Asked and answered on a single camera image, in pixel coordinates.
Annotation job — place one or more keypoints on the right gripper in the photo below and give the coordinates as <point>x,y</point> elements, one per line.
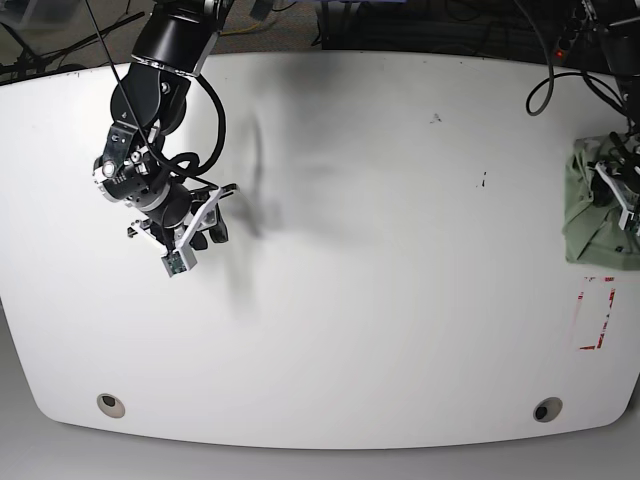
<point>170,220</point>

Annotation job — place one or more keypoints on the left table grommet hole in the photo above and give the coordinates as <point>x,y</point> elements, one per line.
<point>111,406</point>

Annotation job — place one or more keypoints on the green T-shirt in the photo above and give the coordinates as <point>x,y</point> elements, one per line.
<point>592,235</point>

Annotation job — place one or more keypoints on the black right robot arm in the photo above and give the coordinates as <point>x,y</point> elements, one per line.
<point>148,104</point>

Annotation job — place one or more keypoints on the right table grommet hole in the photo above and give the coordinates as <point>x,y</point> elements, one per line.
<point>547,410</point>

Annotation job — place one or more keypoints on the black power strip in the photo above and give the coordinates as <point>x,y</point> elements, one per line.
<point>569,22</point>

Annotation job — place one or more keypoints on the red tape rectangle marking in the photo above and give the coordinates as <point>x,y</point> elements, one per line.
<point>593,312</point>

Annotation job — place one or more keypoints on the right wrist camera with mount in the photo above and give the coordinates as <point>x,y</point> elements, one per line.
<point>183,258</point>

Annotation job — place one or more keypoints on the black tripod legs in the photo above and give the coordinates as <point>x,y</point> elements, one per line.
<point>31,62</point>

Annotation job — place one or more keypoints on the table grommet hole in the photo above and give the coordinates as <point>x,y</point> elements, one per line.
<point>547,410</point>
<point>111,406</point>

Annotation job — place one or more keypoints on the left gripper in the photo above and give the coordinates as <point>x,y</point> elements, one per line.
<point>626,167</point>

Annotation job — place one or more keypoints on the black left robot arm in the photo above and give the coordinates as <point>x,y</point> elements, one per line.
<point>616,26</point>

